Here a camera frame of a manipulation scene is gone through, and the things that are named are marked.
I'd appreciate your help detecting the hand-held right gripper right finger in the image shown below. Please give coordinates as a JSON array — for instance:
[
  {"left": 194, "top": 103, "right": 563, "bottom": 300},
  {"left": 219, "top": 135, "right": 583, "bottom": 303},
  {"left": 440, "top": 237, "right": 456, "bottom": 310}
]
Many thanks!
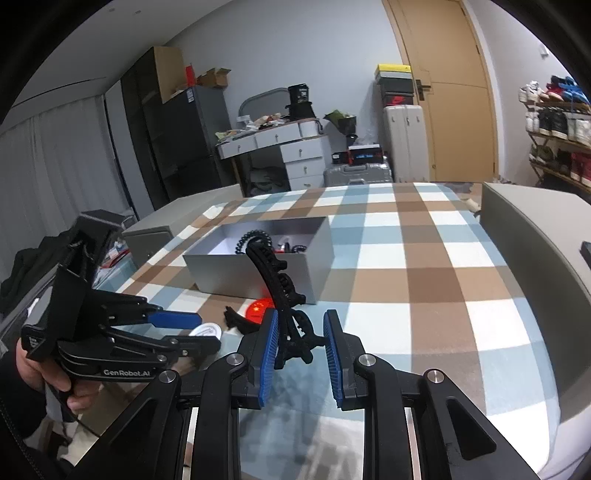
[{"left": 323, "top": 309, "right": 541, "bottom": 480}]

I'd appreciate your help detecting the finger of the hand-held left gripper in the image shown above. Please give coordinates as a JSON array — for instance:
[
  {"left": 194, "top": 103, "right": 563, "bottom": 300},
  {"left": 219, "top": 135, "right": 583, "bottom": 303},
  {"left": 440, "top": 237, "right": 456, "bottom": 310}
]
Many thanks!
[
  {"left": 104, "top": 327, "right": 222, "bottom": 357},
  {"left": 97, "top": 293, "right": 202, "bottom": 329}
]

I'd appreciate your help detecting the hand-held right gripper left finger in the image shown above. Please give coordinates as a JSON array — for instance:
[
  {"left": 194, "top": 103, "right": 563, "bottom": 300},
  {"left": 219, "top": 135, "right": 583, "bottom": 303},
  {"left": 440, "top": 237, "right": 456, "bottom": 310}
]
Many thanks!
[{"left": 81, "top": 309, "right": 280, "bottom": 480}]

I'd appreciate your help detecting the black wavy headband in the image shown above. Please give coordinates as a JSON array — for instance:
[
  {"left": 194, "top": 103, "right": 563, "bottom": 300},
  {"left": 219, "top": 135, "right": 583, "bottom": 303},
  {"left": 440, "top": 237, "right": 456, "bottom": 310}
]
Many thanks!
[
  {"left": 223, "top": 305, "right": 262, "bottom": 335},
  {"left": 245, "top": 239, "right": 326, "bottom": 371}
]

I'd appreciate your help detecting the red round badge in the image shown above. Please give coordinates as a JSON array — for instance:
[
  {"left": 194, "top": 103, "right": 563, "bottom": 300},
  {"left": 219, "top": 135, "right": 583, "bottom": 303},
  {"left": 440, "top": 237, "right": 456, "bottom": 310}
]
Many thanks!
[{"left": 244, "top": 298, "right": 277, "bottom": 325}]

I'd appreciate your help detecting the silver box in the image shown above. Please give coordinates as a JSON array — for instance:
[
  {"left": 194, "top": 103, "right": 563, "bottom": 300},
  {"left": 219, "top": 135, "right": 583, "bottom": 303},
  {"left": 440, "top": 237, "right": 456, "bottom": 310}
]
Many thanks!
[{"left": 183, "top": 216, "right": 334, "bottom": 305}]

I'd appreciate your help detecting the black spiral hair tie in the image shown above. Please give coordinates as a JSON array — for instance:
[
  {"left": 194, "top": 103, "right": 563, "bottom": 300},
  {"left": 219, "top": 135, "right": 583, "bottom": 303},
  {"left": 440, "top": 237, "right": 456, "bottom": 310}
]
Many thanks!
[{"left": 235, "top": 229, "right": 273, "bottom": 255}]

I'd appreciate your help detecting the person's left forearm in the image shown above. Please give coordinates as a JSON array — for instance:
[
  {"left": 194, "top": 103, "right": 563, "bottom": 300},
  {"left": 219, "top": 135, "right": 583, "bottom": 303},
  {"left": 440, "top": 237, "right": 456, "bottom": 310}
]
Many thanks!
[{"left": 0, "top": 353, "right": 75, "bottom": 480}]

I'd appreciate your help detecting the person's left hand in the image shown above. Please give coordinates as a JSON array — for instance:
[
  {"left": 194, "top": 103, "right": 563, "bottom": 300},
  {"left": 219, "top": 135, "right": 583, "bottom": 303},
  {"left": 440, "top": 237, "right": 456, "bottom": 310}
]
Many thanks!
[{"left": 16, "top": 342, "right": 100, "bottom": 414}]

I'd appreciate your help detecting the dark cloth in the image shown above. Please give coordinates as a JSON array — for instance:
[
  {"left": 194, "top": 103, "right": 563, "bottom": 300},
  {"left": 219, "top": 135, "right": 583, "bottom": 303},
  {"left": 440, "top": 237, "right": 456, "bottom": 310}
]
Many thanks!
[{"left": 0, "top": 234, "right": 62, "bottom": 315}]

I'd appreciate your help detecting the pile of colourful small items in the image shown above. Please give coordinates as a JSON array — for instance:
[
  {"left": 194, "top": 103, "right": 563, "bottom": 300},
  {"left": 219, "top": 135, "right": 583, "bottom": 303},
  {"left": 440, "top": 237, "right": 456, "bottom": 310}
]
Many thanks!
[{"left": 99, "top": 244, "right": 136, "bottom": 274}]

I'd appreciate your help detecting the checked tablecloth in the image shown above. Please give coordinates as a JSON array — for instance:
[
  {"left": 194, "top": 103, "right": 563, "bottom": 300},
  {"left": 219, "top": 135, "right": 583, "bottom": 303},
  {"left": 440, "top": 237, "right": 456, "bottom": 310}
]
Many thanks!
[{"left": 115, "top": 182, "right": 563, "bottom": 480}]

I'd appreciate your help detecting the white curtain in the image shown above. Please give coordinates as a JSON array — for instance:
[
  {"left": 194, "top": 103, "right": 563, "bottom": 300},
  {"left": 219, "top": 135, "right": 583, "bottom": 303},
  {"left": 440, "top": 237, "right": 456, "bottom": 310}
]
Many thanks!
[{"left": 0, "top": 95, "right": 139, "bottom": 289}]

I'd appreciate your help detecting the dark grey fridge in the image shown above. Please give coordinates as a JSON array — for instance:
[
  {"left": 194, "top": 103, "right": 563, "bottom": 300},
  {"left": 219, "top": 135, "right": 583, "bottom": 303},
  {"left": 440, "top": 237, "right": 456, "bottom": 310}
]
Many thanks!
[{"left": 157, "top": 85, "right": 234, "bottom": 202}]

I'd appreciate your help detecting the dark wardrobe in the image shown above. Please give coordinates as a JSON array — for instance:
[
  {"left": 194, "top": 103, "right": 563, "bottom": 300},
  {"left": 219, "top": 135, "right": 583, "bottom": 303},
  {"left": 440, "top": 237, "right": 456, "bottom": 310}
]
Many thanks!
[{"left": 121, "top": 46, "right": 186, "bottom": 217}]

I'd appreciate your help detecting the silver suitcase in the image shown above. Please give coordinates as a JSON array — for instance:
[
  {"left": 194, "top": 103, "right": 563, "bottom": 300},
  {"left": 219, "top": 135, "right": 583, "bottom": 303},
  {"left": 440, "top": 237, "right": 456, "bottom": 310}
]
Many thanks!
[{"left": 322, "top": 161, "right": 394, "bottom": 189}]

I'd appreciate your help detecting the white desk with drawers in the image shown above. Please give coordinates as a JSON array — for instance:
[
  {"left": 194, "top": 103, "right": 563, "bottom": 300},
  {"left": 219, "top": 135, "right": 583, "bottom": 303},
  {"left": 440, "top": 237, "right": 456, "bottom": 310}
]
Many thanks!
[{"left": 217, "top": 119, "right": 334, "bottom": 193}]

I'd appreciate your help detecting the red and black carton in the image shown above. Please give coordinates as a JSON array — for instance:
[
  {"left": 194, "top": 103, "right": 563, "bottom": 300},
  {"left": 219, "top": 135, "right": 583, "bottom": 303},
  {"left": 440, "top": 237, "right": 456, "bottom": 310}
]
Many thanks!
[{"left": 347, "top": 143, "right": 383, "bottom": 165}]

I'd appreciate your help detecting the pile of small desk items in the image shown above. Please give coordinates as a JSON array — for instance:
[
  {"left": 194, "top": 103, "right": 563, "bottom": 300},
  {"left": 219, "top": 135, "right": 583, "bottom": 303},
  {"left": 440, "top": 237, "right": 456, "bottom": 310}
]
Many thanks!
[{"left": 215, "top": 113, "right": 297, "bottom": 142}]

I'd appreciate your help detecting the white upright suitcase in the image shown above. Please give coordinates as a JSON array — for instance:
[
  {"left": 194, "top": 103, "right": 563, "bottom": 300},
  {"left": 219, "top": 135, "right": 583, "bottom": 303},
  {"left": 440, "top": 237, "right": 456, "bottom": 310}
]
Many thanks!
[{"left": 383, "top": 104, "right": 431, "bottom": 184}]

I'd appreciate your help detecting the grey arched headboard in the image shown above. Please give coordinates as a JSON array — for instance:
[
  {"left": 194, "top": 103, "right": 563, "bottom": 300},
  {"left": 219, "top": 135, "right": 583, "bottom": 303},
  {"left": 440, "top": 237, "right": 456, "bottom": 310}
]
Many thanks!
[{"left": 239, "top": 87, "right": 290, "bottom": 126}]

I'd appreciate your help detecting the dark wrapped bouquet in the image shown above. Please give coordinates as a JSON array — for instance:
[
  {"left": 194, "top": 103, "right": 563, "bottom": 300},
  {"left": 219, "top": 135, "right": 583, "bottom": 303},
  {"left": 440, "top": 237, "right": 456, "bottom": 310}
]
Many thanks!
[{"left": 323, "top": 109, "right": 359, "bottom": 149}]

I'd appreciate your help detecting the open cardboard box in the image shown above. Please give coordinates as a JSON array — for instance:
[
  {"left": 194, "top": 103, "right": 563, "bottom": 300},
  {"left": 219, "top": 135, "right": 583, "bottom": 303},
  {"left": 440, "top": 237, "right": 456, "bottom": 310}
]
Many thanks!
[{"left": 196, "top": 68, "right": 232, "bottom": 90}]

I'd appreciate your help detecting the flat cardboard sheet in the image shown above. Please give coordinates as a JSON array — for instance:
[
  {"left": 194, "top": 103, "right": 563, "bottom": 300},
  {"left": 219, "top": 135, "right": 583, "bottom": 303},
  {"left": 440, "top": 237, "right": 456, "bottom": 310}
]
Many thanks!
[{"left": 152, "top": 45, "right": 186, "bottom": 105}]

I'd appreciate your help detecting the wooden shoe rack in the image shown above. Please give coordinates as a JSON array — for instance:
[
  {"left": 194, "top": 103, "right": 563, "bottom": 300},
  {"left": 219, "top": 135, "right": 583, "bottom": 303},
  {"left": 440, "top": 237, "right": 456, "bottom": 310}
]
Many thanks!
[{"left": 526, "top": 99, "right": 591, "bottom": 195}]

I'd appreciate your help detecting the yellow shoebox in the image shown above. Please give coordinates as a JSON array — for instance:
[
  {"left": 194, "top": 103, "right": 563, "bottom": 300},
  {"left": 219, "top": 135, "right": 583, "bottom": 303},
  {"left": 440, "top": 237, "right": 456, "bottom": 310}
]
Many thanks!
[{"left": 373, "top": 64, "right": 413, "bottom": 83}]

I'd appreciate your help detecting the row of shoes on rack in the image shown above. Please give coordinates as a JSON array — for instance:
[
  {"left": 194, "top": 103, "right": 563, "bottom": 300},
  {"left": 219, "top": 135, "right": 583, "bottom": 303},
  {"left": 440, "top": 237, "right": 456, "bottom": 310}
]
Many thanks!
[{"left": 517, "top": 76, "right": 591, "bottom": 188}]

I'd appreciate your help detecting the wooden door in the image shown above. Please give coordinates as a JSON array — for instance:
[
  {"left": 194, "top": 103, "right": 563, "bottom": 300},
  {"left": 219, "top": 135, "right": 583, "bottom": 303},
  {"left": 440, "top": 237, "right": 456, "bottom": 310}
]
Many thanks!
[{"left": 382, "top": 0, "right": 500, "bottom": 184}]

